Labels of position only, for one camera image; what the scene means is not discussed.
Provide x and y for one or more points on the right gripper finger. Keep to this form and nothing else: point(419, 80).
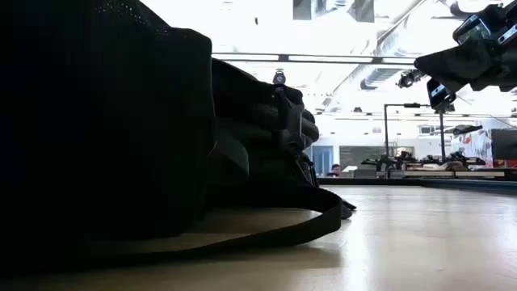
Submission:
point(448, 64)

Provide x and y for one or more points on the black backpack grey lining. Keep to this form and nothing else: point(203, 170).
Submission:
point(101, 121)

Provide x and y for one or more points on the black monitor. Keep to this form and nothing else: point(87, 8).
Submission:
point(505, 143)

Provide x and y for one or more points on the colourful printed banner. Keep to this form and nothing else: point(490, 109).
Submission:
point(472, 147)

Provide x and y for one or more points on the background robot station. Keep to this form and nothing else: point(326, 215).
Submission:
point(387, 163)

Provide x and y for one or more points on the ceiling light bar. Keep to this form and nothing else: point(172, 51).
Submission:
point(323, 59)

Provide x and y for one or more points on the person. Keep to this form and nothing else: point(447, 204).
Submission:
point(335, 169)

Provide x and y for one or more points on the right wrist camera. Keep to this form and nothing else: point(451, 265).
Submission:
point(470, 30)

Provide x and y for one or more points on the black aluminium table frame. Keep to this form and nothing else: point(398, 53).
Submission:
point(464, 185)

